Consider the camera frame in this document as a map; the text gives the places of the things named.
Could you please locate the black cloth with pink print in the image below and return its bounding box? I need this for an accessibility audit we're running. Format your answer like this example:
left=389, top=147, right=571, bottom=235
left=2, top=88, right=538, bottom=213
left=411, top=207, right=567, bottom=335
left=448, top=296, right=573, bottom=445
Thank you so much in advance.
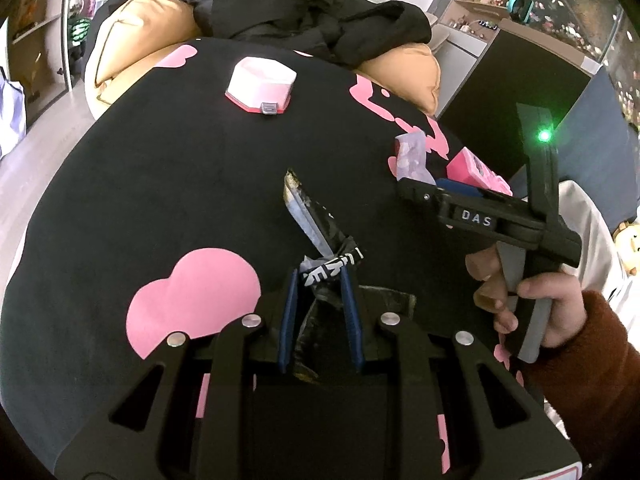
left=0, top=35, right=531, bottom=472

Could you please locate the small purple wrapper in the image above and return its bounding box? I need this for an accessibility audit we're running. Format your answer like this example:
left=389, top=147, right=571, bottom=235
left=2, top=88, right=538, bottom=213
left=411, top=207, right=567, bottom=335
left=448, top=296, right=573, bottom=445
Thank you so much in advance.
left=394, top=132, right=437, bottom=184

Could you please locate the black cabinet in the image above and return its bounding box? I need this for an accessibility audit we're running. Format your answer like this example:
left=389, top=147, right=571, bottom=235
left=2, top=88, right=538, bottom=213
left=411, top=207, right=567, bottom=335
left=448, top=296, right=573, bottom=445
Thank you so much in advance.
left=439, top=27, right=594, bottom=177

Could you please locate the pink white octagonal box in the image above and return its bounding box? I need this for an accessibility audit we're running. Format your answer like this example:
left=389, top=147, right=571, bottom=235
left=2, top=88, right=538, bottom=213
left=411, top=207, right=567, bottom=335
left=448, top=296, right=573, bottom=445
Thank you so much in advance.
left=224, top=57, right=297, bottom=117

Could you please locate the black wrapper with white print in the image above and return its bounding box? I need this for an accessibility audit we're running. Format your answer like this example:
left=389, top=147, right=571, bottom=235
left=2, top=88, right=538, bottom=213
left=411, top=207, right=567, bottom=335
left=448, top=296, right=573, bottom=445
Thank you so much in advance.
left=282, top=167, right=417, bottom=383

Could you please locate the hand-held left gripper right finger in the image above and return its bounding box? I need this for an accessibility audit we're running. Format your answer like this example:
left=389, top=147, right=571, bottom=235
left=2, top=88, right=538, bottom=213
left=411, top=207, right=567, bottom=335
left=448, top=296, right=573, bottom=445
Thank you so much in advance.
left=340, top=267, right=583, bottom=480

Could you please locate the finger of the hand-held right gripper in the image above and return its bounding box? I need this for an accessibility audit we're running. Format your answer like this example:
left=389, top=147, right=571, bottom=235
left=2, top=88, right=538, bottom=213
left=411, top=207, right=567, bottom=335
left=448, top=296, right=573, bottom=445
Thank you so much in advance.
left=397, top=178, right=447, bottom=212
left=434, top=177, right=501, bottom=201

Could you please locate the person's right forearm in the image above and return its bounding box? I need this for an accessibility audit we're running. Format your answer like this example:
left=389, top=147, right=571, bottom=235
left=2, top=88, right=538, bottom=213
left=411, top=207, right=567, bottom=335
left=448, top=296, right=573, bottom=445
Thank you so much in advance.
left=520, top=290, right=640, bottom=462

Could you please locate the shelf of small figurines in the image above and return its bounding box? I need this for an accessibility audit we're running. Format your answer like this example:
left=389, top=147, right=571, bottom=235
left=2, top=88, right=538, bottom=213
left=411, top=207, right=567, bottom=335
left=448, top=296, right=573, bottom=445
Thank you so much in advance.
left=429, top=0, right=502, bottom=62

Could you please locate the white cloth cover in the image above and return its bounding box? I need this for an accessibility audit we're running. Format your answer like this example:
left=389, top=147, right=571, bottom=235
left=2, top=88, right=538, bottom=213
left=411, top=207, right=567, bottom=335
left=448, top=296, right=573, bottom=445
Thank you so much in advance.
left=554, top=179, right=640, bottom=332

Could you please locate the teal aquarium device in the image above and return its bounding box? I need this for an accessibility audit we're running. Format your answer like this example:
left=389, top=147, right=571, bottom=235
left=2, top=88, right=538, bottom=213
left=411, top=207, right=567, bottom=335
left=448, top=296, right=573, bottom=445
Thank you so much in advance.
left=506, top=0, right=537, bottom=24

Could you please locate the blue cloth partition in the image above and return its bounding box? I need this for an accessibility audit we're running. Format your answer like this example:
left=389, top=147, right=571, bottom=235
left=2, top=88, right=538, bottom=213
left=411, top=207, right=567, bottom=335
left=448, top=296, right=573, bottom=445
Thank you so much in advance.
left=510, top=66, right=640, bottom=222

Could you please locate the yellow duck plush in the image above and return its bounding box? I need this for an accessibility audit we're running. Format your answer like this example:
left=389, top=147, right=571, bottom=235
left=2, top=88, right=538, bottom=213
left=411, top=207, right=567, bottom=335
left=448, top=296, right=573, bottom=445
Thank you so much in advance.
left=614, top=219, right=640, bottom=277

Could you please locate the black jacket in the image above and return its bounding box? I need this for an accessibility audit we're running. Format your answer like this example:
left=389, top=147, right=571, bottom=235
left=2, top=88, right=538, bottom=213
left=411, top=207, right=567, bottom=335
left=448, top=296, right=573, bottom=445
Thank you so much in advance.
left=107, top=0, right=434, bottom=69

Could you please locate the display shelf cabinet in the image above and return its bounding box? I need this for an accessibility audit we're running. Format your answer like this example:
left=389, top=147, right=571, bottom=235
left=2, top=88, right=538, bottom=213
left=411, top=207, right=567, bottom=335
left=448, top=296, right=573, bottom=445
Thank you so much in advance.
left=0, top=0, right=97, bottom=127

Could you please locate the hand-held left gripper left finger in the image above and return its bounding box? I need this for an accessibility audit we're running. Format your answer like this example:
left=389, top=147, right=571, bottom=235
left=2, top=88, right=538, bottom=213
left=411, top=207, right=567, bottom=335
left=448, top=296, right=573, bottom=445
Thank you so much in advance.
left=57, top=268, right=300, bottom=480

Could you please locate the green watermelon ball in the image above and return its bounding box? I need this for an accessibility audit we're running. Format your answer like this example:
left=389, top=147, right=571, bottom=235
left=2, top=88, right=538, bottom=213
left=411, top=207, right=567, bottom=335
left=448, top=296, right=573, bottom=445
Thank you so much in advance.
left=67, top=14, right=94, bottom=62

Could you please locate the person's right hand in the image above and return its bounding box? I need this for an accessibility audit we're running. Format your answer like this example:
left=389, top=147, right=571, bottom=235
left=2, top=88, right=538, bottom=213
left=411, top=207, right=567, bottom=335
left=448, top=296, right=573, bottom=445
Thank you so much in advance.
left=465, top=247, right=589, bottom=351

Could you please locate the glass fish tank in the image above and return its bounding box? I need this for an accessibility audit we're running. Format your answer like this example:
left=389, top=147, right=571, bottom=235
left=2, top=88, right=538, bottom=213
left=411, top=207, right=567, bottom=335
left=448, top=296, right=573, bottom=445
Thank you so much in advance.
left=520, top=0, right=640, bottom=127

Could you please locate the purple dust cover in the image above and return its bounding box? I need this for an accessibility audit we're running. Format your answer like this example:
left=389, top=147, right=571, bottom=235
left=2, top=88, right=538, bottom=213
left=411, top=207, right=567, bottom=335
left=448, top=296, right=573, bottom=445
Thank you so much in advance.
left=0, top=76, right=27, bottom=159

